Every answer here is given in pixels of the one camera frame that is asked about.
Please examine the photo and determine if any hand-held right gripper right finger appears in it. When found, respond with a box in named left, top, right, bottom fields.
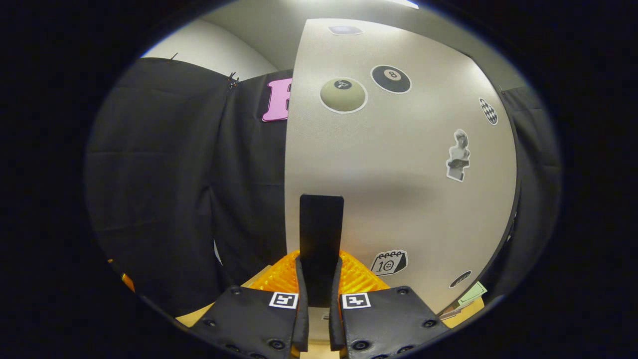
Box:
left=329, top=251, right=452, bottom=359

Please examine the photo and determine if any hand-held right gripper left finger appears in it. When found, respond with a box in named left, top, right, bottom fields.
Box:
left=189, top=252, right=310, bottom=359

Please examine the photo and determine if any black door handle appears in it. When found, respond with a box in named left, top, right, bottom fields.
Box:
left=299, top=194, right=344, bottom=307

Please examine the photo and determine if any grey cabinet door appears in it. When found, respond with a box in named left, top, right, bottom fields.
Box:
left=284, top=18, right=521, bottom=327

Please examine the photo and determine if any black backdrop cloth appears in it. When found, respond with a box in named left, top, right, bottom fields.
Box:
left=85, top=57, right=564, bottom=317

